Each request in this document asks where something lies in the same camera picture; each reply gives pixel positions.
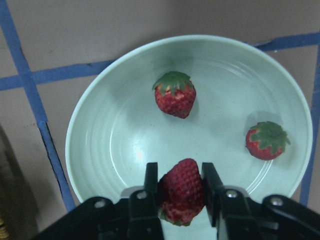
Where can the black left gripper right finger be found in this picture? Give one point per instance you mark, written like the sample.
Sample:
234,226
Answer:
212,187

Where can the brown wicker basket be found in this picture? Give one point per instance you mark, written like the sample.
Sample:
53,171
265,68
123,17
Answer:
4,234

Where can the light green plate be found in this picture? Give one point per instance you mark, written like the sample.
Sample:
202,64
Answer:
116,128

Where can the red strawberry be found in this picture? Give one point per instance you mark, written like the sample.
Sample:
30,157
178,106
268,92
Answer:
266,140
175,94
181,193

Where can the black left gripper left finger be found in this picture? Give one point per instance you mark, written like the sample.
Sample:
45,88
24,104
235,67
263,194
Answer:
151,180

